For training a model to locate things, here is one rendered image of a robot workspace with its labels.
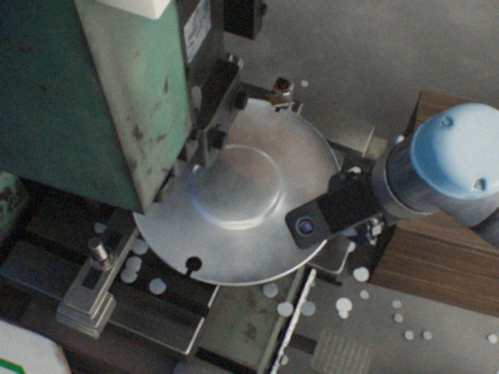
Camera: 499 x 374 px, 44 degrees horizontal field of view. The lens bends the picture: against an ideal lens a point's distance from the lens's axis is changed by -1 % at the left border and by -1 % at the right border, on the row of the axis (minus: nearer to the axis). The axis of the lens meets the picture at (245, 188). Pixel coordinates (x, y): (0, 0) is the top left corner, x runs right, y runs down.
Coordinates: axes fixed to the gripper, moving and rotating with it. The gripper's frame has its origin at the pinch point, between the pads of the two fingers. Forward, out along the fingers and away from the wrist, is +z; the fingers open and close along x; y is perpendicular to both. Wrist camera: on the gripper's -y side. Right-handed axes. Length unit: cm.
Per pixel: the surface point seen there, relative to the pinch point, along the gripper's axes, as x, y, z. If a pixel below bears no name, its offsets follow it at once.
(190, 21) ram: 21.8, -12.4, -23.5
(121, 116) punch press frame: 10.6, -22.7, -38.5
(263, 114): 18.1, -0.8, 7.6
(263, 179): 8.6, -5.6, 3.7
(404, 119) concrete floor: 21, 62, 91
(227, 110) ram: 15.9, -9.5, -10.0
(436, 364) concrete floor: -41, 32, 70
